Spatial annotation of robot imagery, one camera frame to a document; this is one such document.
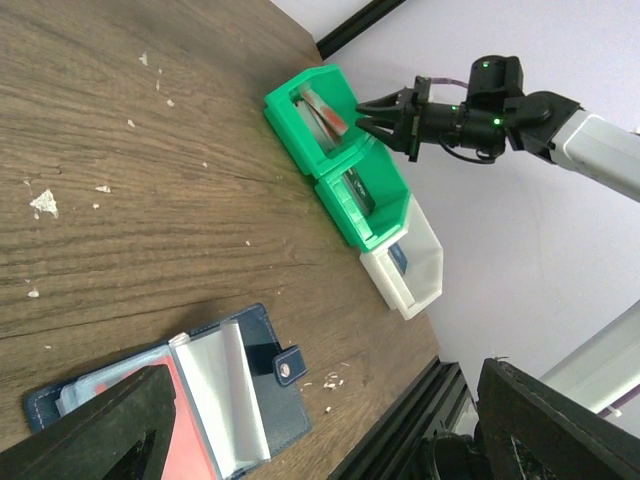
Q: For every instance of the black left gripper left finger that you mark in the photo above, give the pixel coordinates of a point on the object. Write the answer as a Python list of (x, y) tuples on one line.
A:
[(122, 433)]

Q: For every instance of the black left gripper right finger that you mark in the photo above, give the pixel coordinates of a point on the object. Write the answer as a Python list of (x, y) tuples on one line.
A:
[(530, 429)]

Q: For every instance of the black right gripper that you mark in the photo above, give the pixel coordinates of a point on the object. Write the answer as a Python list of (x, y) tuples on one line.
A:
[(401, 136)]

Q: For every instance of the blue leather card holder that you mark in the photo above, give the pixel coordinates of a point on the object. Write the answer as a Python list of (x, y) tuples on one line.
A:
[(239, 381)]

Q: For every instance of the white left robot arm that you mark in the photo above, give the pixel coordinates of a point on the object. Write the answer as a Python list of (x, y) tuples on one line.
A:
[(598, 376)]

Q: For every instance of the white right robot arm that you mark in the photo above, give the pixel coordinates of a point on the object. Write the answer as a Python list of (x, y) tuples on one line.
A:
[(497, 114)]

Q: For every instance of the red white card in bin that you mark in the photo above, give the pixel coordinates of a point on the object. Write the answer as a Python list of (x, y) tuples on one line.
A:
[(327, 113)]

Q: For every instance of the dark card in bin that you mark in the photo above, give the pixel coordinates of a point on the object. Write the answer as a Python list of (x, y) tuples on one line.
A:
[(358, 189)]

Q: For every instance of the blue card in bin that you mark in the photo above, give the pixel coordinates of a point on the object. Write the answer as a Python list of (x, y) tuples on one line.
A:
[(399, 258)]

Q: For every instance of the green bin far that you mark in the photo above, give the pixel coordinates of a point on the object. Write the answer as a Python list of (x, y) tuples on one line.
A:
[(314, 146)]

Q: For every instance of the green bin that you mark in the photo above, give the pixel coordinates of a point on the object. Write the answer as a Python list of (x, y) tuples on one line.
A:
[(314, 146), (385, 183)]

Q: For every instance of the green bin middle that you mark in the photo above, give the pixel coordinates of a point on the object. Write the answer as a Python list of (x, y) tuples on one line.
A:
[(385, 183)]

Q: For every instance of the white bin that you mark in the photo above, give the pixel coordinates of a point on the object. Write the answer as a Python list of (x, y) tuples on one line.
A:
[(423, 282)]

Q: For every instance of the black frame post right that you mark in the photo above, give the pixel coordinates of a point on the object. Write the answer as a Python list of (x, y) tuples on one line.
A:
[(355, 25)]

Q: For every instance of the black front frame rail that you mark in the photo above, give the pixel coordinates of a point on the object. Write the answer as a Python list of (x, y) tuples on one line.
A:
[(395, 447)]

